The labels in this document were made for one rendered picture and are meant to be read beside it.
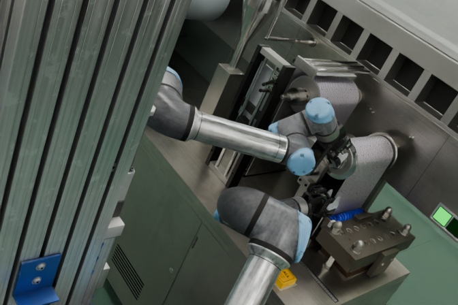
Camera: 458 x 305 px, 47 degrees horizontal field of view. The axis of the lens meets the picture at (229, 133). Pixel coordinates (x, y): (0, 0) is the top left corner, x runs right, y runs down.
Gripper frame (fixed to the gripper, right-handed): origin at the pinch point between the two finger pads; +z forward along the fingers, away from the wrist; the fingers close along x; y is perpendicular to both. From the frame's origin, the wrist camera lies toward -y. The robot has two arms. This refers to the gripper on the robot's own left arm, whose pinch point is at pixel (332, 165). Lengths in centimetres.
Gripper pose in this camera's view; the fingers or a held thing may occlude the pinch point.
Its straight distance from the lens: 182.2
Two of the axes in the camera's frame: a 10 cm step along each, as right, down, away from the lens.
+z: 3.2, 4.7, 8.2
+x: -5.7, -5.9, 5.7
